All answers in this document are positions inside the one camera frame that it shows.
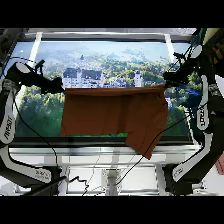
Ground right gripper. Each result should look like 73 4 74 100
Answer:
162 71 183 89

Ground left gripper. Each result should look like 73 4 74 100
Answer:
45 77 66 95

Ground brown shorts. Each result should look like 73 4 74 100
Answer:
60 84 170 161

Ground heap of clothes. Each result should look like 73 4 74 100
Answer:
199 27 224 66

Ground pink garment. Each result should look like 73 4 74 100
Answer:
214 156 224 176

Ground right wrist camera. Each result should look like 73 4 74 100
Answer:
172 52 188 69

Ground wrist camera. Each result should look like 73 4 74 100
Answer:
172 52 188 69
32 59 47 74

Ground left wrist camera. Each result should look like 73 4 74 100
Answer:
32 59 47 74

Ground black cable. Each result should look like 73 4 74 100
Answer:
12 98 91 197
115 105 202 184

